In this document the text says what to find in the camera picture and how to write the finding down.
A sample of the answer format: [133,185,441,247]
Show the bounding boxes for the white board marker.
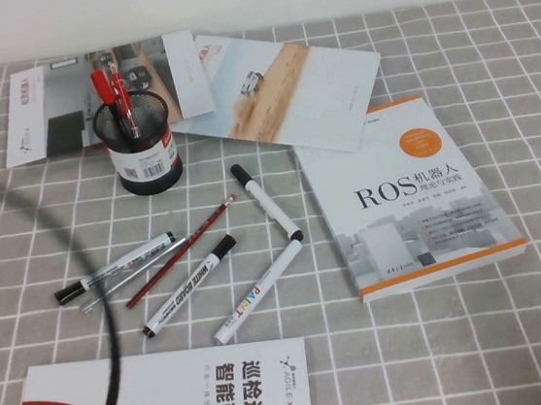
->
[133,233,248,340]

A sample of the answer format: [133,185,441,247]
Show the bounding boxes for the gray white-grid tablecloth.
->
[0,0,541,405]

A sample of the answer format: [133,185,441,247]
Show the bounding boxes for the red gel pen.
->
[107,71,142,141]

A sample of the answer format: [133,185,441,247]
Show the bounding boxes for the white paint marker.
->
[203,238,314,346]

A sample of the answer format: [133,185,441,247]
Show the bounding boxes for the brochure with sand photo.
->
[163,14,392,174]

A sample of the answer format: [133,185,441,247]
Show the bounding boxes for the gray translucent gel pen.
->
[74,235,198,316]

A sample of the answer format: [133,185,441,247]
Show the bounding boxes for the brochure with gray photo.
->
[0,29,222,170]

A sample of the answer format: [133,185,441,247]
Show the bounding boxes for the red capped black pen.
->
[89,66,129,136]

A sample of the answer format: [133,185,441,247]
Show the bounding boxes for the white marker barcode label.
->
[49,230,183,307]

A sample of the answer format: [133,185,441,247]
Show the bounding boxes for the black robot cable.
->
[0,145,130,405]

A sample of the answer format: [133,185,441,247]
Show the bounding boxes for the red striped pencil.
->
[115,193,249,310]

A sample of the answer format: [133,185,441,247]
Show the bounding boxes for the plain white black-capped marker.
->
[229,157,304,249]

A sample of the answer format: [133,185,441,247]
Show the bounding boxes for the red and white brochure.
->
[0,334,314,405]

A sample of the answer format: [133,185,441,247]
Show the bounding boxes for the white orange ROS book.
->
[288,84,532,311]

